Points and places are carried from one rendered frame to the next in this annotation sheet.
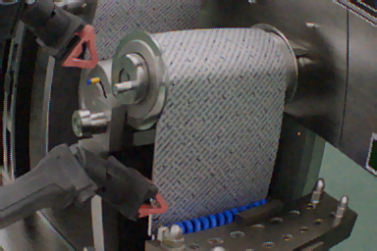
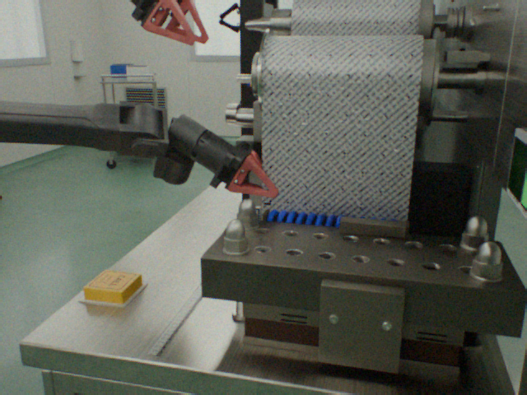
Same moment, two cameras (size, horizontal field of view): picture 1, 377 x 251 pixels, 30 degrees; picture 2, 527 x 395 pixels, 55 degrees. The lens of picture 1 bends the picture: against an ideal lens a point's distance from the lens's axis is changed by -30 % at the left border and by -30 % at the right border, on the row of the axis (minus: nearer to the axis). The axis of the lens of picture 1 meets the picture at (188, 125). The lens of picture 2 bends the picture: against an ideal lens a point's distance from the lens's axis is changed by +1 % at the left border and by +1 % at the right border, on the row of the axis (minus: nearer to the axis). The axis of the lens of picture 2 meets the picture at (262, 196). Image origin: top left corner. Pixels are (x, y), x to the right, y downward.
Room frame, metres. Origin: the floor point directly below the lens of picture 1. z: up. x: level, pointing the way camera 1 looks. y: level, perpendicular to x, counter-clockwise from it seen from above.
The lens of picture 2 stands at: (0.70, -0.60, 1.31)
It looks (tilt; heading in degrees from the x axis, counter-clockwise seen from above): 18 degrees down; 53
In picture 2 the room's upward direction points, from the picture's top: straight up
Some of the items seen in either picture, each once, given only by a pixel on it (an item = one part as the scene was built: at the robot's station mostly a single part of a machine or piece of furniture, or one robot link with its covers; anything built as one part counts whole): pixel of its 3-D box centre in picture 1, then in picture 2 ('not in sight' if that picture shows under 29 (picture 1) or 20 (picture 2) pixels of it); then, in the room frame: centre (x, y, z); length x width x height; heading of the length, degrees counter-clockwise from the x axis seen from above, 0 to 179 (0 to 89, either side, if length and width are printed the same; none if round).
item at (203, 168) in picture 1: (218, 175); (333, 174); (1.26, -0.05, 1.10); 0.23 x 0.01 x 0.18; 129
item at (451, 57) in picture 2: (288, 45); (465, 55); (1.42, -0.16, 1.28); 0.06 x 0.05 x 0.02; 129
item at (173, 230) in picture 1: (173, 235); (247, 212); (1.12, 0.00, 1.05); 0.04 x 0.04 x 0.04
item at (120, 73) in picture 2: not in sight; (133, 113); (2.91, 4.64, 0.51); 0.91 x 0.58 x 1.02; 63
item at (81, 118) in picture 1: (80, 123); (233, 114); (1.21, 0.16, 1.18); 0.04 x 0.02 x 0.04; 39
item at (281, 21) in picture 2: (73, 3); (287, 25); (1.41, 0.25, 1.33); 0.06 x 0.06 x 0.06; 39
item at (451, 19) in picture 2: not in sight; (448, 23); (1.61, 0.01, 1.33); 0.07 x 0.07 x 0.07; 39
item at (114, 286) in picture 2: not in sight; (114, 286); (0.96, 0.16, 0.91); 0.07 x 0.07 x 0.02; 39
